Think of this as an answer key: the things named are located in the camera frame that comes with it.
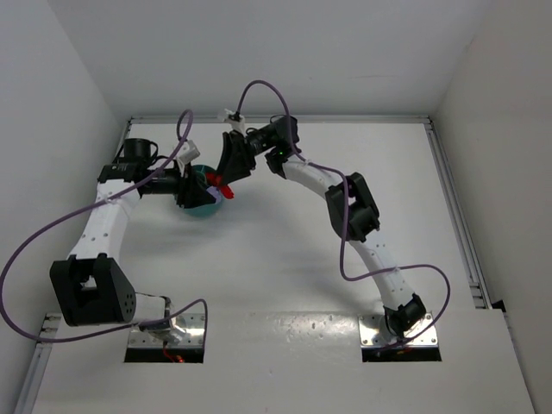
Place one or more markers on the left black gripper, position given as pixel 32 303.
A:
pixel 186 190

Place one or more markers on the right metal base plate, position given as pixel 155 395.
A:
pixel 374 333

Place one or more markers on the metal base plate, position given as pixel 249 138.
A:
pixel 374 333
pixel 194 330

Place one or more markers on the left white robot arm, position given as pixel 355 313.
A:
pixel 90 285

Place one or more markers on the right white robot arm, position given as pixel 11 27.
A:
pixel 353 213

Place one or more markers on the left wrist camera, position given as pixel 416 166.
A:
pixel 187 153

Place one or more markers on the lavender lego brick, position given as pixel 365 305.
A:
pixel 216 194

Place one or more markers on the teal round divided container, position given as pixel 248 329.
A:
pixel 203 212

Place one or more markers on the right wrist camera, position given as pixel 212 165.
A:
pixel 234 119

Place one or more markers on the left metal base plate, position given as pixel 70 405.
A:
pixel 194 330

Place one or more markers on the red curved lego piece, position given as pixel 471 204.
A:
pixel 215 180

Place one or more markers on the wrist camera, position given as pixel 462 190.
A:
pixel 234 119
pixel 187 153

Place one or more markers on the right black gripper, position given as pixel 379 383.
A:
pixel 237 151

